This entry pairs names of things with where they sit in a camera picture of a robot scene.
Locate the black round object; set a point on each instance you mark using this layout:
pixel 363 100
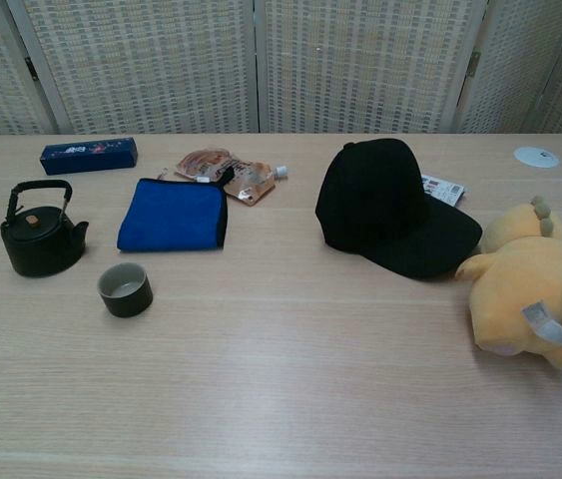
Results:
pixel 41 249

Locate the orange spout pouch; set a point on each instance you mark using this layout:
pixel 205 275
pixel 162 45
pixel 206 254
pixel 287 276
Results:
pixel 251 187

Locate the black baseball cap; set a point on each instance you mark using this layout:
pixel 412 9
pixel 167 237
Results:
pixel 375 199

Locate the blue cloth with black trim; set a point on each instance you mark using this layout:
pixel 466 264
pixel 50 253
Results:
pixel 170 214

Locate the printed cap tag card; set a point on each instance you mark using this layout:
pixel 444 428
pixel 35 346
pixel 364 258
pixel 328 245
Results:
pixel 447 189

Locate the dark blue printed box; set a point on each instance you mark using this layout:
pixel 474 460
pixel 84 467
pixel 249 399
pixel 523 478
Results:
pixel 91 155

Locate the woven folding screen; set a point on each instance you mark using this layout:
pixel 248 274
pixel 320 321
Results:
pixel 151 65

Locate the yellow plush toy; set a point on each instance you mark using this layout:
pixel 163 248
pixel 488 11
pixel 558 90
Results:
pixel 525 279

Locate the brass screen hinge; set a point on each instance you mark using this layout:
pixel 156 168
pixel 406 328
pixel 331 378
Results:
pixel 472 63
pixel 31 69

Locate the white round table grommet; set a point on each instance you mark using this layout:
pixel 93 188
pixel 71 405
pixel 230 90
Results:
pixel 535 157

